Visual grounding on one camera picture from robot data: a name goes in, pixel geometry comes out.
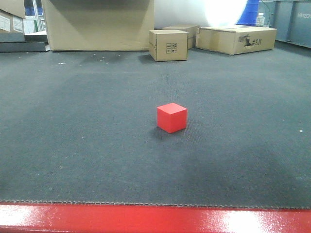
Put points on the large cardboard box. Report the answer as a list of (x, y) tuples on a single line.
[(99, 25)]

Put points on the black raised platform edge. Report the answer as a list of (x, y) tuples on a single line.
[(18, 42)]

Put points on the red cube block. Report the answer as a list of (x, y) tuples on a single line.
[(172, 117)]

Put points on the grey storage cabinet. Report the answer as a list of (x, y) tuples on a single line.
[(291, 19)]

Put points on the flat wide cardboard box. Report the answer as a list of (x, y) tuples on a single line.
[(236, 39)]

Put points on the cardboard box behind small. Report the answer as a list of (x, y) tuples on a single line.
[(190, 29)]

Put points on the dark grey carpet mat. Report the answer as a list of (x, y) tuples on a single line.
[(82, 127)]

